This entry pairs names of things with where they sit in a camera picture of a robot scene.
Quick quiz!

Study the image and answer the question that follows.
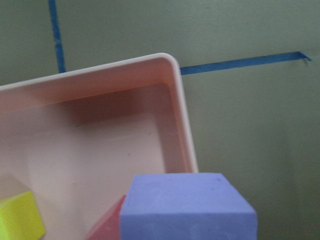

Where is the purple block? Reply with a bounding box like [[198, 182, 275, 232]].
[[119, 173, 258, 240]]

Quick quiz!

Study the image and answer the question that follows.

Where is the red block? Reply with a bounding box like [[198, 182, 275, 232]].
[[85, 195, 126, 240]]

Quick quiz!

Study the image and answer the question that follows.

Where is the yellow block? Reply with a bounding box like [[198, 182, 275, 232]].
[[0, 190, 46, 240]]

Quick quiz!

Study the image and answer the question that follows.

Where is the pink bin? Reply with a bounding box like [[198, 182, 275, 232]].
[[0, 53, 198, 240]]

